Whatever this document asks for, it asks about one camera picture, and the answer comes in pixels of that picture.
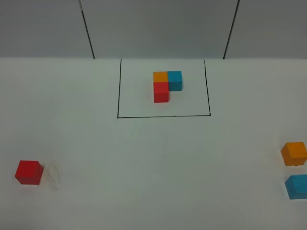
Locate template red cube block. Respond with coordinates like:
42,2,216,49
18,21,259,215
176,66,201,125
153,82,169,103

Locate template orange cube block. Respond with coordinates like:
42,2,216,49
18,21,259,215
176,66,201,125
153,71,168,82

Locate template blue cube block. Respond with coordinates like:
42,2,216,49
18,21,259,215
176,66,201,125
167,71,183,91

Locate loose blue cube block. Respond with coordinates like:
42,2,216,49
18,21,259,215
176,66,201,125
285,174,307,199

